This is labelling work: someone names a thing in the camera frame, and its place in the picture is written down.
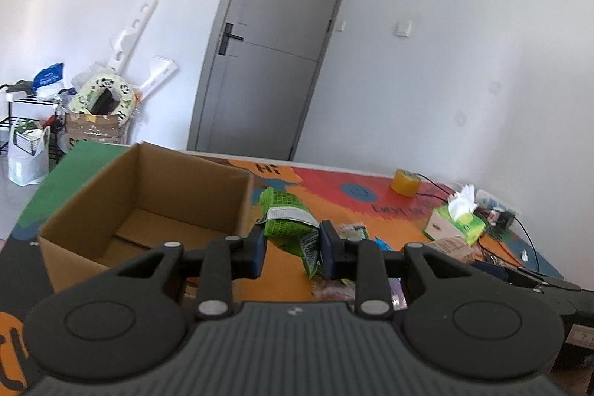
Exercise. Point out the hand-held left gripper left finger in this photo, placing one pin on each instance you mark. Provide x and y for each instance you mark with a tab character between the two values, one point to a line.
258	256

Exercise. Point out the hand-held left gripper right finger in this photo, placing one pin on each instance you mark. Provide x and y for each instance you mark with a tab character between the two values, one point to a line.
327	250

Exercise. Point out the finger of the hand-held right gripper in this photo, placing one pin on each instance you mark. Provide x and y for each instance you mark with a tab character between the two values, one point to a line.
519	277

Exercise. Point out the reddish brown snack packet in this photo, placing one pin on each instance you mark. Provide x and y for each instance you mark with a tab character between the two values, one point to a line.
332	290

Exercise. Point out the green snack packet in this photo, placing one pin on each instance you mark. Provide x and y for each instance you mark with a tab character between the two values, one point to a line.
283	215

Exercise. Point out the purple snack packet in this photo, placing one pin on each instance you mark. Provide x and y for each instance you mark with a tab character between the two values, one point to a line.
397	291

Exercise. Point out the brown cardboard box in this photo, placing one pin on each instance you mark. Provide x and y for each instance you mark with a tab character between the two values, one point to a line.
153	192

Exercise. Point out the clear snack packet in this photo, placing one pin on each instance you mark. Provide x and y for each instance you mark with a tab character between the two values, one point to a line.
353	231

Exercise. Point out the colourful printed mat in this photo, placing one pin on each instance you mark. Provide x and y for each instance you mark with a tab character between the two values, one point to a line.
362	196

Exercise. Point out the white power strip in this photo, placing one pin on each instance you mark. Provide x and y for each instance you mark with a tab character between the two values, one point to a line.
496	210

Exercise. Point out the green tissue box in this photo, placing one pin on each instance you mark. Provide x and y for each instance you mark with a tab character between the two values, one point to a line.
452	230

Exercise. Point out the white tissue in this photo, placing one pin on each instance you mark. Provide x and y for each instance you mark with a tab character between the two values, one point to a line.
464	199

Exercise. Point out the yellow tape roll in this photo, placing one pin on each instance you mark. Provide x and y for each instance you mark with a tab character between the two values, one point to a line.
404	182

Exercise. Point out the grey door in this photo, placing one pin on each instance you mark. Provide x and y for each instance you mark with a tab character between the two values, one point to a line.
274	52

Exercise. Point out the taped cardboard box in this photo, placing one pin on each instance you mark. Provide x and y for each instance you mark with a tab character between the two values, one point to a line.
95	129

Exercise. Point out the short white board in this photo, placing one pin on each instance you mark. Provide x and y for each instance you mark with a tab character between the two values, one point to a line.
158	73

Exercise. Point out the panda print seat cushion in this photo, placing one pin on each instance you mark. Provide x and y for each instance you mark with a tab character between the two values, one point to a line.
83	97

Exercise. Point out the white plastic bag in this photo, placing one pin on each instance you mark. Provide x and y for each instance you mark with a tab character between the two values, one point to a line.
25	166

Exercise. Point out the long white board with holes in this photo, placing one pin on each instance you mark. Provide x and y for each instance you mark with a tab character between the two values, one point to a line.
132	29

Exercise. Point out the blue plastic bag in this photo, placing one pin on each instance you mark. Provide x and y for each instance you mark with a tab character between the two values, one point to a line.
48	77

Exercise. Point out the black metal rack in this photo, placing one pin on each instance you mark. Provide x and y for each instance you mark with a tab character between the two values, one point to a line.
7	124

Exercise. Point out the white light switch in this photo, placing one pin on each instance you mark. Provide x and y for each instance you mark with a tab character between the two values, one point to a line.
403	28

